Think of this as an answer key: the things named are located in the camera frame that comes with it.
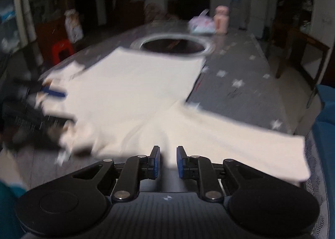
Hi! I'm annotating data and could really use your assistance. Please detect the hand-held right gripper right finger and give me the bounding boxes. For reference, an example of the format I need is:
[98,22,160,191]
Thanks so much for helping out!
[177,146,265,201]

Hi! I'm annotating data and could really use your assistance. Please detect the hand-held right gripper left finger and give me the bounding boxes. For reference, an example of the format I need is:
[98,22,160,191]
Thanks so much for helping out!
[72,146,161,201]

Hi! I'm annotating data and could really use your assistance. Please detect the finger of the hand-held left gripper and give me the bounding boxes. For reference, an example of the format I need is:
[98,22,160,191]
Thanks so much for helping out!
[39,112,77,125]
[39,86,68,99]

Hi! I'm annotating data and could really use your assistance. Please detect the cream garment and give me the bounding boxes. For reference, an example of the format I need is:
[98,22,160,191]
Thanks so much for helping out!
[35,47,312,186]

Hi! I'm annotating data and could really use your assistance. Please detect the red plastic stool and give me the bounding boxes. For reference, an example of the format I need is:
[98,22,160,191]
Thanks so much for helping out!
[51,39,75,63]

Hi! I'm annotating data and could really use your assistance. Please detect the printed white bag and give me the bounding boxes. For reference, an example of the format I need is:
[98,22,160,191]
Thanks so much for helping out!
[64,10,84,43]

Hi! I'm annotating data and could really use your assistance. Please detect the teal cloth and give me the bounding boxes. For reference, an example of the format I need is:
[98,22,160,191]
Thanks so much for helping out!
[0,181,28,239]

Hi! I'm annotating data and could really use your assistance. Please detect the round built-in table burner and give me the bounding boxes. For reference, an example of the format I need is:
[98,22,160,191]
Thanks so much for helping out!
[131,33,215,58]

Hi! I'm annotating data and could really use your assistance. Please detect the pastel tissue pack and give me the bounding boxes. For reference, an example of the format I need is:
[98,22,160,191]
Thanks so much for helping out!
[192,21,216,35]

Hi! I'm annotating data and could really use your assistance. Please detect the pink bottle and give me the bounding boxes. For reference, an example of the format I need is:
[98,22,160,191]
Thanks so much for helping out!
[214,5,229,35]

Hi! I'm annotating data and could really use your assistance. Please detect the blue sofa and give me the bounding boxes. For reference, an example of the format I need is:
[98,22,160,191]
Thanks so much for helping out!
[311,85,335,151]

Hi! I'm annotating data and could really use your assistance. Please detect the white water dispenser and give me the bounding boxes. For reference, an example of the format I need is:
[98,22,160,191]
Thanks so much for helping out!
[230,1,248,30]

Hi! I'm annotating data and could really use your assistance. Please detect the white fridge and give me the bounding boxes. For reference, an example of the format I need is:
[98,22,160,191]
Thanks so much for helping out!
[247,0,270,39]

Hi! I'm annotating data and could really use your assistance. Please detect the wooden desk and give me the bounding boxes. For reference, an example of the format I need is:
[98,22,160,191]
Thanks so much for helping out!
[275,27,330,109]

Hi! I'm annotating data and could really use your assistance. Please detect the wooden glass display cabinet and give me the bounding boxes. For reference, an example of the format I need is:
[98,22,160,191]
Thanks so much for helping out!
[277,0,314,41]

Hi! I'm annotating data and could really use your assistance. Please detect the pink tissue pack with handle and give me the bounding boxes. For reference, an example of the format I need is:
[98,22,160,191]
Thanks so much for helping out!
[188,8,211,29]

